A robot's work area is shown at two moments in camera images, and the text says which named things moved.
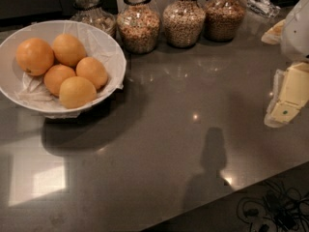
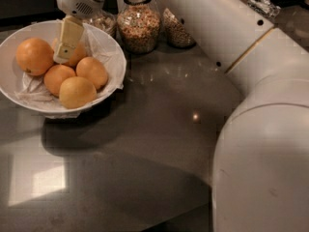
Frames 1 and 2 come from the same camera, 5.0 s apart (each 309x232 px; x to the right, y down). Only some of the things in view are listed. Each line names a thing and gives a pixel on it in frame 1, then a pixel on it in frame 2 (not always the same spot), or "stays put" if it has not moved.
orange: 91,69 stays put
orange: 35,56 stays put
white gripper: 296,33 -> 76,2
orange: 55,75 stays put
